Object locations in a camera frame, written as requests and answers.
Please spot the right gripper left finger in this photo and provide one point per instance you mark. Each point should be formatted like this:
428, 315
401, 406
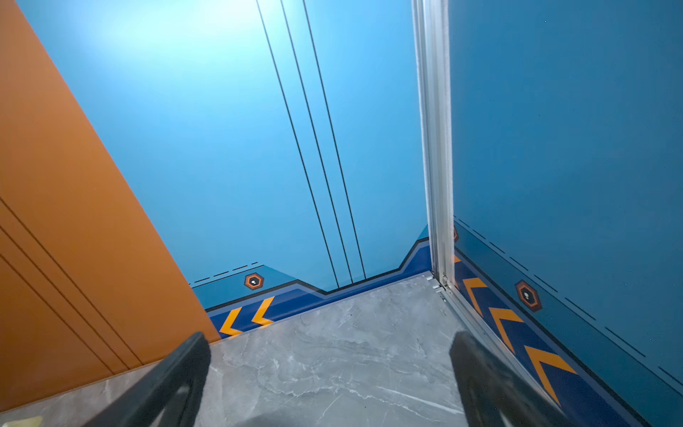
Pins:
169, 395

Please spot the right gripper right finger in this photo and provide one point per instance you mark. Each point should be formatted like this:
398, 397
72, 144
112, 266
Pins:
492, 394

